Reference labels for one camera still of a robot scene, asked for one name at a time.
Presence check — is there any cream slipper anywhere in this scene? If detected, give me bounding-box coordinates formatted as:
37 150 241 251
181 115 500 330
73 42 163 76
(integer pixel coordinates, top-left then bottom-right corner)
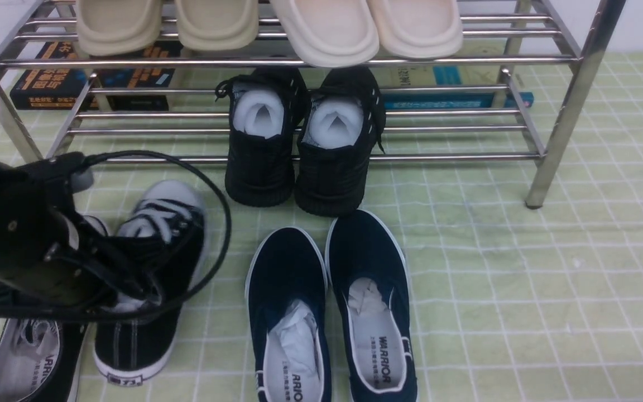
270 1 380 68
367 1 463 59

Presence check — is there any beige slipper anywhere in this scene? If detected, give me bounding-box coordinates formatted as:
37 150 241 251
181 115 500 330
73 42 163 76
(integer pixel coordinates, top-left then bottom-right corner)
174 1 260 51
76 1 164 56

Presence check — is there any blue tan book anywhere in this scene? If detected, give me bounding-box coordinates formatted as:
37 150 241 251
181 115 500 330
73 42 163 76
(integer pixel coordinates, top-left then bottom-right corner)
372 64 516 110

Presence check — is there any navy slip-on shoe left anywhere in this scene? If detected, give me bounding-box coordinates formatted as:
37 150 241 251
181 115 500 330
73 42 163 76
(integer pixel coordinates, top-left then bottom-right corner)
244 227 332 401

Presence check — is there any navy slip-on shoe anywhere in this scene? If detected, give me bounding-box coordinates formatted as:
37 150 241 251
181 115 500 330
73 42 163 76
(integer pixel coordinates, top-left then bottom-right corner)
324 209 419 401
244 227 332 401

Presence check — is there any navy slip-on shoe right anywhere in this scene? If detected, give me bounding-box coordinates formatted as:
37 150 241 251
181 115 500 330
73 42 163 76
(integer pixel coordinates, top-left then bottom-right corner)
324 209 419 401

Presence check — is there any black knit shoe left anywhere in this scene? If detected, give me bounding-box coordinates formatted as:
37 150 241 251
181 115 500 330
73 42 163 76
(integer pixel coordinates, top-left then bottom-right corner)
215 67 309 208

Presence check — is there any black knit shoe right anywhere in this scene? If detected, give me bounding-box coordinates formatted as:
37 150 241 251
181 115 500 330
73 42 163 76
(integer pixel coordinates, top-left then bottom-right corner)
294 66 386 217

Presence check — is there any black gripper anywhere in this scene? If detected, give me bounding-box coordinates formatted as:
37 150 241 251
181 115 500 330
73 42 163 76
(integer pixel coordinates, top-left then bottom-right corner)
0 152 160 308

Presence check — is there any beige slipper far left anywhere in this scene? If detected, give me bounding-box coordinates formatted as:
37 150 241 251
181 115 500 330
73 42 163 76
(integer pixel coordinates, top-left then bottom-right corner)
76 1 164 56

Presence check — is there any cream slipper far right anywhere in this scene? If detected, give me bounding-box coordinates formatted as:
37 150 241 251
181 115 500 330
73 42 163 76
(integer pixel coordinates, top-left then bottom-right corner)
367 1 463 59

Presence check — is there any black cable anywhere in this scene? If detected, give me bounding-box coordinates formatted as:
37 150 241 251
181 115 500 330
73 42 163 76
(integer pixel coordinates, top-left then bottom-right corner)
0 150 232 324

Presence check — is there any black lace sneaker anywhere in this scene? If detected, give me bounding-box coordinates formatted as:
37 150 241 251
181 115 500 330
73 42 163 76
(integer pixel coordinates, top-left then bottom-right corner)
0 215 111 402
94 180 207 387

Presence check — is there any black orange book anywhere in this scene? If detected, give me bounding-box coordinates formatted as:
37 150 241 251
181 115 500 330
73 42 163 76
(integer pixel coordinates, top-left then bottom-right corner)
9 41 184 111

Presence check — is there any black knit shoe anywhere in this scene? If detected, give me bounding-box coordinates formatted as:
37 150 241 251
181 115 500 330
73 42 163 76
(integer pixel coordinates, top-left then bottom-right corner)
215 67 309 208
294 66 386 217

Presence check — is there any stainless steel shoe rack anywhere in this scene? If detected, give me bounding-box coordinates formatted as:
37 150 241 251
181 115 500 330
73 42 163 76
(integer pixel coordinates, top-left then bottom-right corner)
0 1 625 209

